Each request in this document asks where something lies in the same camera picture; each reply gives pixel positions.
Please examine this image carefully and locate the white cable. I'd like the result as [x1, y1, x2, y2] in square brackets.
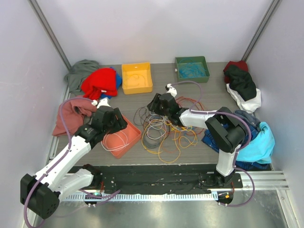
[102, 116, 171, 152]

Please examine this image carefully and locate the orange plastic bin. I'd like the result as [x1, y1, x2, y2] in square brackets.
[101, 115, 142, 159]

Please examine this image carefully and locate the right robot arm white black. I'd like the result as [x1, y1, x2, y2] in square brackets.
[147, 93, 246, 188]

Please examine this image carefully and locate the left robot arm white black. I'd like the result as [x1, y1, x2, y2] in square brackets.
[20, 105, 128, 219]

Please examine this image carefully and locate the pink cloth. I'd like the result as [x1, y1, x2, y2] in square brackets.
[52, 96, 97, 137]

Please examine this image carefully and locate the yellow plastic bin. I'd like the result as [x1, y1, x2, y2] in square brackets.
[122, 62, 153, 95]

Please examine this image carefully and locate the blue cloth under red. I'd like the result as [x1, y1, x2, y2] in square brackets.
[100, 66, 123, 99]

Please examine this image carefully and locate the green plastic bin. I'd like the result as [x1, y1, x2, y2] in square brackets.
[175, 56, 210, 83]

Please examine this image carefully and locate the black cloth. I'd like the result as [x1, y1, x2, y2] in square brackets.
[224, 65, 257, 101]

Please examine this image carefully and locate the white cloth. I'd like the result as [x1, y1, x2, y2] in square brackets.
[226, 84, 262, 114]

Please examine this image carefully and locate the dark red cloth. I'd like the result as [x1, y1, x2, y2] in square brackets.
[223, 60, 248, 72]

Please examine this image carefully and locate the grey blue cloth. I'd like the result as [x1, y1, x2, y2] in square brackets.
[234, 110, 261, 131]

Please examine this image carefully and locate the blue striped cloth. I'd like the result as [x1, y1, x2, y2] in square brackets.
[201, 109, 271, 171]

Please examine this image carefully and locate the light blue cloth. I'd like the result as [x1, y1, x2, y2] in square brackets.
[236, 122, 275, 164]

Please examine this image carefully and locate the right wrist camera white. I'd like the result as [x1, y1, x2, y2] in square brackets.
[165, 84, 177, 98]

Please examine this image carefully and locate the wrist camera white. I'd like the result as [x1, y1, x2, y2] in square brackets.
[91, 97, 110, 109]
[165, 84, 177, 98]

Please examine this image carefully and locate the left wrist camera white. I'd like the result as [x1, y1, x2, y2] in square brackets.
[91, 97, 110, 109]

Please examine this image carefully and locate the brown cable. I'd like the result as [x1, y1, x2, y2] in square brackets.
[134, 106, 155, 126]

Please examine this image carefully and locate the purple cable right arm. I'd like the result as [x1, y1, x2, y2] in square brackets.
[172, 80, 256, 208]

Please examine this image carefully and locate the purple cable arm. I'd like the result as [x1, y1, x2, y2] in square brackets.
[172, 80, 256, 208]
[23, 98, 121, 228]

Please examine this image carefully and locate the grey coiled cable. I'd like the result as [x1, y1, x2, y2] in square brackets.
[142, 125, 167, 149]

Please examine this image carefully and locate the red cable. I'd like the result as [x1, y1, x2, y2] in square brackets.
[163, 95, 205, 152]

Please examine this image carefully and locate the yellow cable in bin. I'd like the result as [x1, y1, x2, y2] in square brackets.
[124, 73, 149, 88]

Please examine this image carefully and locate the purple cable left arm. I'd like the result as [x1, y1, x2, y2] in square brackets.
[23, 98, 121, 228]

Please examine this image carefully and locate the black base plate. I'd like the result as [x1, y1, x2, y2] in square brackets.
[81, 164, 243, 195]

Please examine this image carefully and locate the slotted cable duct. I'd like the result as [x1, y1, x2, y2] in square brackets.
[63, 191, 218, 202]

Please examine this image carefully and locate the left aluminium corner post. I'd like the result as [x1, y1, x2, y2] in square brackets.
[28, 0, 71, 70]

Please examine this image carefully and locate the aluminium corner post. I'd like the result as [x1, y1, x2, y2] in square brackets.
[28, 0, 71, 70]
[241, 0, 282, 62]

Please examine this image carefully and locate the right aluminium corner post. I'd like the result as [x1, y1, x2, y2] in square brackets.
[241, 0, 282, 62]

